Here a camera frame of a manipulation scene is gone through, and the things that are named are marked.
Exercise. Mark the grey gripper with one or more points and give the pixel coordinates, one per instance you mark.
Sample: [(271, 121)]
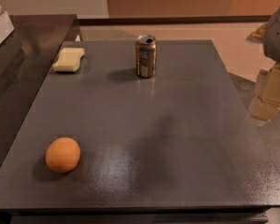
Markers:
[(278, 34)]

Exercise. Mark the orange soda can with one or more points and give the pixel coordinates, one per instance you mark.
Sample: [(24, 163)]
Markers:
[(146, 55)]

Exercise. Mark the yellow sponge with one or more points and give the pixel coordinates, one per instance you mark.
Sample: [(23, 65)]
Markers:
[(69, 60)]

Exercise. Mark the orange fruit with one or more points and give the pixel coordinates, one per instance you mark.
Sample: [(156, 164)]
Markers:
[(63, 155)]

